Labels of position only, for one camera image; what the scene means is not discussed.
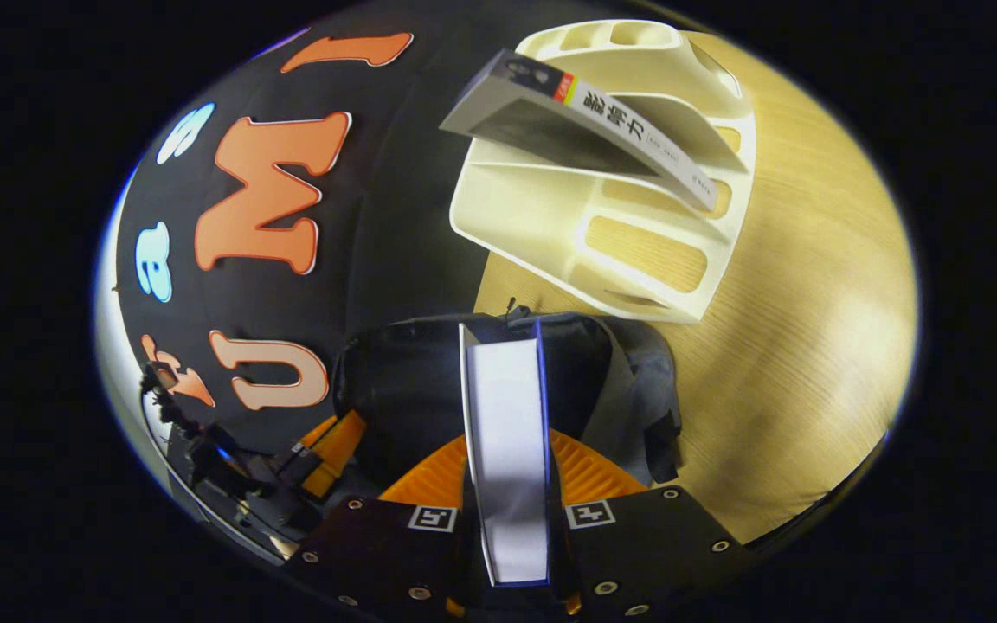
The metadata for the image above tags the white bookshelf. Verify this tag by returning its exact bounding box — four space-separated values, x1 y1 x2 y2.
449 19 759 325

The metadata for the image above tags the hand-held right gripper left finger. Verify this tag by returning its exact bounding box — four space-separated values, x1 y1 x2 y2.
286 433 489 620

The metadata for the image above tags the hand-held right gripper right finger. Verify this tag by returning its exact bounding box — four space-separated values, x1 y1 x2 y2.
546 428 756 620

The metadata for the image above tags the white spine portrait book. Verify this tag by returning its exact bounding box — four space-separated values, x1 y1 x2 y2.
440 49 720 213

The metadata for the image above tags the blue cover book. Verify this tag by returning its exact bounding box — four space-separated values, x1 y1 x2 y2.
460 316 551 589

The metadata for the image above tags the grey schoolbag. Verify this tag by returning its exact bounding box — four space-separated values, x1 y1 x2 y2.
330 311 685 498

